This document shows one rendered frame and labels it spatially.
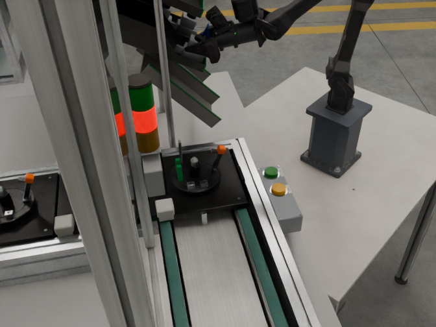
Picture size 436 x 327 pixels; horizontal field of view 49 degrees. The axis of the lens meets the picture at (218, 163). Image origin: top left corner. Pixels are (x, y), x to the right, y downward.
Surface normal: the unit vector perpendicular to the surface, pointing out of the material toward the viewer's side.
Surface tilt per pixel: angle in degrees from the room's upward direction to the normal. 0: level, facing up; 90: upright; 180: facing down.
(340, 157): 90
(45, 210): 0
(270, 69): 0
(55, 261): 90
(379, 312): 0
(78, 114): 90
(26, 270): 90
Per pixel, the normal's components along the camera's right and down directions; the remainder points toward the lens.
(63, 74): 0.21, 0.64
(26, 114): -0.02, -0.76
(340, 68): -0.07, 0.19
